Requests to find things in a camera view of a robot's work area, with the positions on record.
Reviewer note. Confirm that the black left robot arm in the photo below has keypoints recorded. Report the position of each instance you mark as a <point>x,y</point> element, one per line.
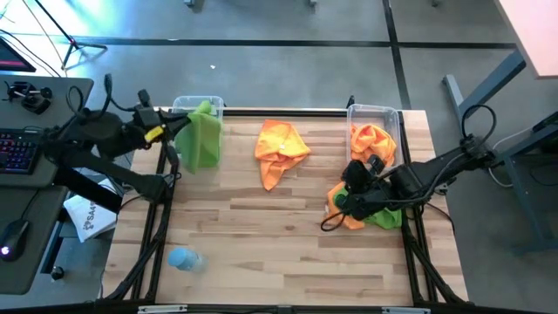
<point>96,131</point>

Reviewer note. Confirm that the clear plastic storage bin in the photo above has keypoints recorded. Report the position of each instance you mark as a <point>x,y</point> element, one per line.
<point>185,104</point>
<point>375,114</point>

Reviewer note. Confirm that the black clamp gadget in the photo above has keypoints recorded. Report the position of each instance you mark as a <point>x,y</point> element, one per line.
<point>35,104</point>

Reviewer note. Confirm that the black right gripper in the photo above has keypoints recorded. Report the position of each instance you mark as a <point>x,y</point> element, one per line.
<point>370,196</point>

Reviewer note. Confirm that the gray operator desk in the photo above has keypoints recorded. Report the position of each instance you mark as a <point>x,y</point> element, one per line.
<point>61,100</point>

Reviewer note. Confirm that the white box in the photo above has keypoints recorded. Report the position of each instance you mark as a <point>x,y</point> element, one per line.
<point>87,222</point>

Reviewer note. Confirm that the black computer monitor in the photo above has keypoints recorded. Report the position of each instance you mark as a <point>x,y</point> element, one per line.
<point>13,59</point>

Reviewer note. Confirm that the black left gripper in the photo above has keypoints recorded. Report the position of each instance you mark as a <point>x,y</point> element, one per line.
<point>150,124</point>

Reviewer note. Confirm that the light blue plastic bottle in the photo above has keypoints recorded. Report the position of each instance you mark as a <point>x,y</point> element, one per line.
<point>185,259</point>

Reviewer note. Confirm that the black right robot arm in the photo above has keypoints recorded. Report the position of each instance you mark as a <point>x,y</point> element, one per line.
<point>440,168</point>

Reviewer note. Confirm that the silver metal bracket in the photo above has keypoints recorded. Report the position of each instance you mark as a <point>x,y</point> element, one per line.
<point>161,309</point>
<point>405,310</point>

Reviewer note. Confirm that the small black knob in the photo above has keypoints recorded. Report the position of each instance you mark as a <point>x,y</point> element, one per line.
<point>57,273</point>

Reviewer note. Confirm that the black metal rig frame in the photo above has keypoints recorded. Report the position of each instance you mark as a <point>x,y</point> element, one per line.
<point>283,113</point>

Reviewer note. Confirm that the green microfiber towel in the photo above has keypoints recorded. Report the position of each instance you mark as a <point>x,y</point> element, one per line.
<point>385,219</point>
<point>200,144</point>

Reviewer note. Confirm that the black backlit keyboard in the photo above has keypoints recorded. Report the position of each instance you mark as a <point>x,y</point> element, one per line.
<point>17,152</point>

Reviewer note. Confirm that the dark metal desk frame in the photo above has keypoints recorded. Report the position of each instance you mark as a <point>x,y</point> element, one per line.
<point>521,183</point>

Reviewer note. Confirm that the pale desk top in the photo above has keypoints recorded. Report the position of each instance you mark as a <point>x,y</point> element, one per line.
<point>536,35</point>

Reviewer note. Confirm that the orange microfiber towel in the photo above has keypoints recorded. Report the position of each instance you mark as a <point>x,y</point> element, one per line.
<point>330,205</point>
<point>279,139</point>
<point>370,141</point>

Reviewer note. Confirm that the black computer mouse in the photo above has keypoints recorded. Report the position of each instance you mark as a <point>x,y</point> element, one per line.
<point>13,237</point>

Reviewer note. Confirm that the black light stand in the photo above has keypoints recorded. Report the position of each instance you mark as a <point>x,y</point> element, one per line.
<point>73,43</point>

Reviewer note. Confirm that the gray metal desk leg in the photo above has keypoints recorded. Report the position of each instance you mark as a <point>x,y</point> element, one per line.
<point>488,87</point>

